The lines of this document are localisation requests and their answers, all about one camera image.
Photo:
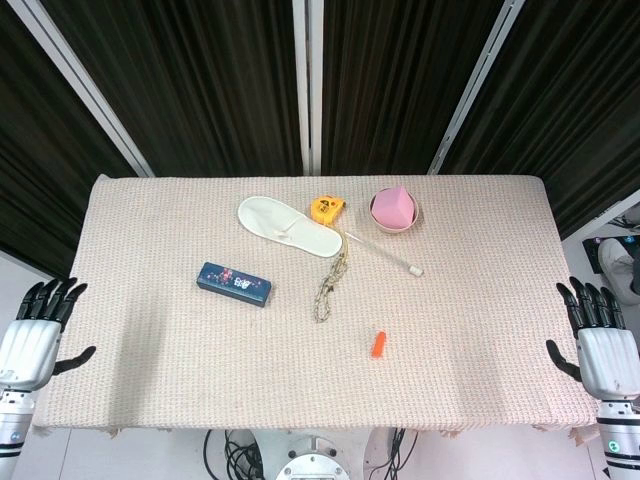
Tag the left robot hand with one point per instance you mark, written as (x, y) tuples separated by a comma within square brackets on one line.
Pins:
[(30, 345)]

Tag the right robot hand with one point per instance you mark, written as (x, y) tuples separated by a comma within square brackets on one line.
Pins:
[(607, 357)]

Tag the blue glasses case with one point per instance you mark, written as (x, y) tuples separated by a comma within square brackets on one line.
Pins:
[(232, 284)]

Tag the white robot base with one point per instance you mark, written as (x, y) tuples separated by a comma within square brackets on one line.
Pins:
[(312, 460)]

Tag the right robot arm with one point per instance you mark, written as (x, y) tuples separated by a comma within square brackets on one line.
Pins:
[(620, 435)]

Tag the table with beige tablecloth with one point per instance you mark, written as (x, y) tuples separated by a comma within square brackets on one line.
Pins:
[(450, 325)]

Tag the black device with buttons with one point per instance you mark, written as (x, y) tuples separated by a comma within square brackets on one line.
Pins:
[(590, 252)]

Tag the dark pleated curtain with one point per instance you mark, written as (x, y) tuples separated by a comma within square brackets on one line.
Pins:
[(390, 90), (200, 90), (40, 150), (575, 100)]

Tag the orange rubber cap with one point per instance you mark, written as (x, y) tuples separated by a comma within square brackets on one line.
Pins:
[(378, 345)]

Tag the glass test tube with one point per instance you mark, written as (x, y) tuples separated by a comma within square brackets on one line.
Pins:
[(385, 253)]

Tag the beige bowl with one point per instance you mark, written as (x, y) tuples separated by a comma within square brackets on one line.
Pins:
[(395, 229)]

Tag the pink sponge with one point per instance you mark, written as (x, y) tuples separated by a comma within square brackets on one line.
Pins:
[(392, 207)]

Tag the white slipper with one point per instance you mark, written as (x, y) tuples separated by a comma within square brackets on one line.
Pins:
[(295, 230)]

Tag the yellow tape measure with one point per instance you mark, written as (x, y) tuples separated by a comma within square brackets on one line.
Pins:
[(325, 209)]

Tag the white frame post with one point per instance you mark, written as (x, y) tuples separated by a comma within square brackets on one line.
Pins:
[(307, 85), (90, 95), (475, 80)]

